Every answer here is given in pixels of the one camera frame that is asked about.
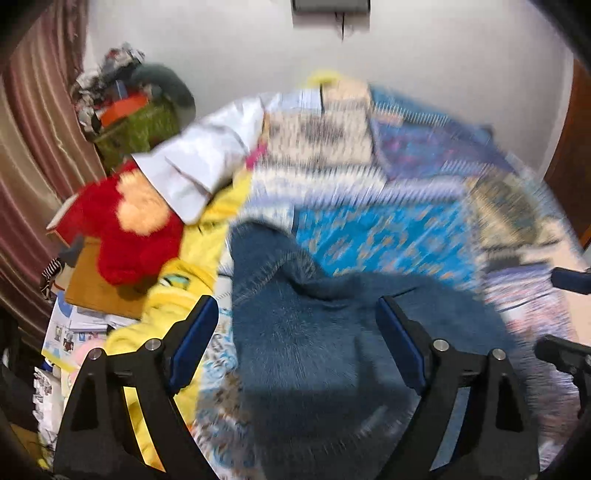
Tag black white striped cloth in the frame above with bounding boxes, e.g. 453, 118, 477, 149
41, 257, 64, 302

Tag grey wall fixture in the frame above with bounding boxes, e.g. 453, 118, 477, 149
291, 0, 373, 43

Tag patchwork printed blanket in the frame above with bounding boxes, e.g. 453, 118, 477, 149
189, 74, 591, 480

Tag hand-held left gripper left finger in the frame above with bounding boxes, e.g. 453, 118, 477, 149
53, 295, 221, 480

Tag brown cardboard box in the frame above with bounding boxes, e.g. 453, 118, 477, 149
64, 234, 145, 320

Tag dark object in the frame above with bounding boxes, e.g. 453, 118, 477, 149
0, 307, 38, 430

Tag orange box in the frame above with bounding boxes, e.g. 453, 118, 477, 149
99, 93, 149, 128

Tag yellow cloth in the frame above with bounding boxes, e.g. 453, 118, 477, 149
105, 185, 254, 468

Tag white shirt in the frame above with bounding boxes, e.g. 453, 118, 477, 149
131, 91, 267, 225

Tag printed paper sheets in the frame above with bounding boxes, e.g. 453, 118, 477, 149
41, 290, 122, 371

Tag striped maroon curtain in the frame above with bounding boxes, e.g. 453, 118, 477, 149
0, 0, 112, 335

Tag pink soft item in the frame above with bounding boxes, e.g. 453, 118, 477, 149
68, 339, 106, 385

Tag red plush toy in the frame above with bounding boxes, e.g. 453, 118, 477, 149
57, 161, 186, 285

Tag pile of mixed clothes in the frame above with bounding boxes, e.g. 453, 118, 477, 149
71, 43, 154, 136

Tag grey cushion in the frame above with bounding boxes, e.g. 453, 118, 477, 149
133, 64, 197, 110

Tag brown wooden door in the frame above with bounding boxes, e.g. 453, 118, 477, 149
542, 59, 591, 252

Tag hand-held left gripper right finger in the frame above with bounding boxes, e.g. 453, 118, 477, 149
375, 295, 541, 480

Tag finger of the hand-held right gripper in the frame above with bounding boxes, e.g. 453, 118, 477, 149
534, 335, 591, 377
551, 266, 591, 295

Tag blue denim jeans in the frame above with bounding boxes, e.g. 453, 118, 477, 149
228, 220, 519, 480

